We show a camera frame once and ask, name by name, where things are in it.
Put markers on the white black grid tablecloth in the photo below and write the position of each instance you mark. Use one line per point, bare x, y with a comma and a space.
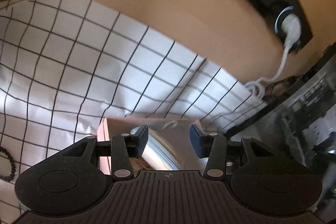
68, 64

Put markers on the pink cardboard box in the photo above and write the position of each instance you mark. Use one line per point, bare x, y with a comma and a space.
173, 131

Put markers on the black appliance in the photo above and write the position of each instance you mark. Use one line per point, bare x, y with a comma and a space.
299, 120

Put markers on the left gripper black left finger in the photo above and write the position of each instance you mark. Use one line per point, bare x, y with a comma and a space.
124, 147

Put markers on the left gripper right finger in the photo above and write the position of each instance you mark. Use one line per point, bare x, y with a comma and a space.
213, 147

